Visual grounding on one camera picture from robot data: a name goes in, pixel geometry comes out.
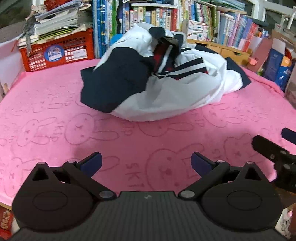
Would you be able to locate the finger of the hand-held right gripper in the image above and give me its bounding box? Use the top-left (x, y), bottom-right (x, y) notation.
top-left (252, 135), bottom-right (291, 163)
top-left (281, 127), bottom-right (296, 142)

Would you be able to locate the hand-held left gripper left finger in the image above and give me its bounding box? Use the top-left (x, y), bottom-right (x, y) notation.
top-left (29, 152), bottom-right (117, 201)

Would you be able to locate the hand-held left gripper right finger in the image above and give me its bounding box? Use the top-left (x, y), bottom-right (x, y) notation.
top-left (178, 152), bottom-right (270, 201)

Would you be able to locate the white and navy jacket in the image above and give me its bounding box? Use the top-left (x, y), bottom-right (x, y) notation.
top-left (80, 22), bottom-right (252, 122)

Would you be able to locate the pink rabbit blanket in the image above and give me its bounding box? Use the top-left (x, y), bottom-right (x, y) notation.
top-left (0, 57), bottom-right (296, 207)

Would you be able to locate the brown cardboard box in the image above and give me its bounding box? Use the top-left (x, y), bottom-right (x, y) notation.
top-left (285, 70), bottom-right (296, 106)
top-left (270, 23), bottom-right (296, 50)

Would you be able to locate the white patterned cloth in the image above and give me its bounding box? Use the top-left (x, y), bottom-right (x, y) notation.
top-left (279, 206), bottom-right (296, 240)

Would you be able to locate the blue carton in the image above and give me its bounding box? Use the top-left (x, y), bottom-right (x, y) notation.
top-left (264, 38), bottom-right (293, 90)

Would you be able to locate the mauve cardboard panel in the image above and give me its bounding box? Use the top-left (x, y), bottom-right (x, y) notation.
top-left (251, 37), bottom-right (274, 73)

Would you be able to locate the wooden drawer unit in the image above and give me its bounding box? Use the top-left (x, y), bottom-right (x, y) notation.
top-left (186, 39), bottom-right (252, 67)

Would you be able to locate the cluster of pens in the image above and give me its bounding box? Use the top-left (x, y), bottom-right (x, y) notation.
top-left (254, 30), bottom-right (270, 39)

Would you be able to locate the red plastic crate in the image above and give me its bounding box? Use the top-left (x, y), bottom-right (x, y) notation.
top-left (0, 204), bottom-right (13, 240)
top-left (20, 28), bottom-right (94, 72)

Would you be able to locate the row of thin colourful books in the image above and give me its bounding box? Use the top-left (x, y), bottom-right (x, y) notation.
top-left (183, 0), bottom-right (271, 52)

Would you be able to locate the white plastic bin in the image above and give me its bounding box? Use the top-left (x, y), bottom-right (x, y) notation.
top-left (0, 38), bottom-right (26, 102)

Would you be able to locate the pen print box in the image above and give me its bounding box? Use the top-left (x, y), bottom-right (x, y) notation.
top-left (187, 20), bottom-right (210, 42)

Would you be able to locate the row of tall blue books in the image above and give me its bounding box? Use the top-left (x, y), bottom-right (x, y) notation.
top-left (92, 0), bottom-right (119, 59)

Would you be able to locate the stack of magazines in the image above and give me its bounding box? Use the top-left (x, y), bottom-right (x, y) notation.
top-left (17, 0), bottom-right (94, 48)

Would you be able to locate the row of thick-spined books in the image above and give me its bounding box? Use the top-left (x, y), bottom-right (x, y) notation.
top-left (121, 3), bottom-right (185, 33)

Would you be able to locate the white shelf board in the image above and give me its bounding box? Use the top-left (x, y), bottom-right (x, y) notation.
top-left (129, 2), bottom-right (183, 11)

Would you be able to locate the white window frame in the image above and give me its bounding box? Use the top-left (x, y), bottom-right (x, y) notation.
top-left (240, 0), bottom-right (296, 26)

